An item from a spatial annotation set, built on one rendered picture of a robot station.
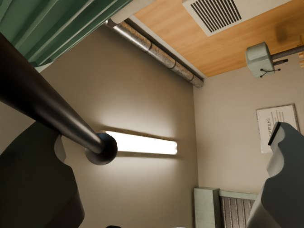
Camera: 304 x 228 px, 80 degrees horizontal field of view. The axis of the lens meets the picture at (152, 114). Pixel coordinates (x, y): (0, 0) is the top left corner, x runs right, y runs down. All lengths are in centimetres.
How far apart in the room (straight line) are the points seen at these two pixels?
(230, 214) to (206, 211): 35
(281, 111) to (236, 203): 143
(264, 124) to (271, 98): 38
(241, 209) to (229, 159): 69
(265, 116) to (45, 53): 300
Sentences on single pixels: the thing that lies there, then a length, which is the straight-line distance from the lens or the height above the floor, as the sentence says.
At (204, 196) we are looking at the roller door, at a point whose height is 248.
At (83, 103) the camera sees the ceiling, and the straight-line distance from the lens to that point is 177.
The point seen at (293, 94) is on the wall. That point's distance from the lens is 314.
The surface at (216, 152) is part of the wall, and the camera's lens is 322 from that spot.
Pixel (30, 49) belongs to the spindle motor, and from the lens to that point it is 19.
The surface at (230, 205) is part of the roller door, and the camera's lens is 319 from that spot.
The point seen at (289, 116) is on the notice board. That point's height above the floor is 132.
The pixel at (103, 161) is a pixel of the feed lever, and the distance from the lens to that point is 20.
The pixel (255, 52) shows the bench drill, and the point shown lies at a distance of 224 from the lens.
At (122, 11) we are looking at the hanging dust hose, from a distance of 197.
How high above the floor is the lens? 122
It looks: 38 degrees up
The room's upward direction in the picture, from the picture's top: 102 degrees counter-clockwise
